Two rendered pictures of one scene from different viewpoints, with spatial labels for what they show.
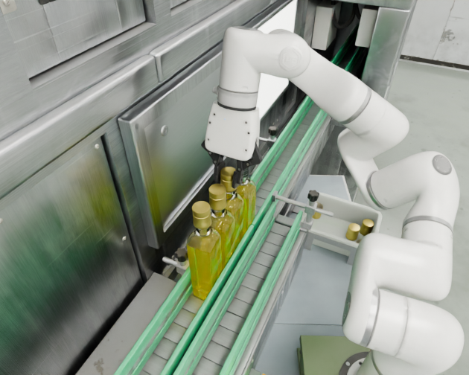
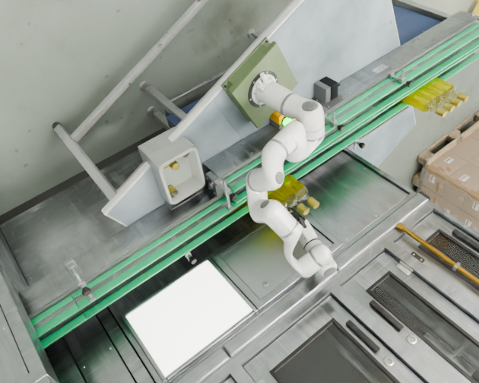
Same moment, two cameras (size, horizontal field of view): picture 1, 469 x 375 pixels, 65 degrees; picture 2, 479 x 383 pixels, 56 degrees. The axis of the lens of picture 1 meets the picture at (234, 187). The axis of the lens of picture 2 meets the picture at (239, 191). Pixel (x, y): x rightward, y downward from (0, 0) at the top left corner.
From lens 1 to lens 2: 1.81 m
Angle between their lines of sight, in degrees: 67
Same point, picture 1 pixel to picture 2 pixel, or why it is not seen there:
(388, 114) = (287, 215)
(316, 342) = (258, 121)
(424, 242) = (296, 147)
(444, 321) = (319, 118)
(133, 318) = not seen: hidden behind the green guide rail
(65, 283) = (337, 196)
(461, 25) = not seen: outside the picture
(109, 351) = not seen: hidden behind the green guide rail
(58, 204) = (355, 219)
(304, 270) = (206, 155)
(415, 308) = (318, 128)
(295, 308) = (229, 139)
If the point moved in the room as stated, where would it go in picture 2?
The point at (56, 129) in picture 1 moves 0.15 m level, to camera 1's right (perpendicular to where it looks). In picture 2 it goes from (375, 236) to (368, 224)
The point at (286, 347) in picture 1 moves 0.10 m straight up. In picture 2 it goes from (249, 125) to (264, 135)
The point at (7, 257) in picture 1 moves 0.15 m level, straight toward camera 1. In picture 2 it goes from (368, 206) to (379, 179)
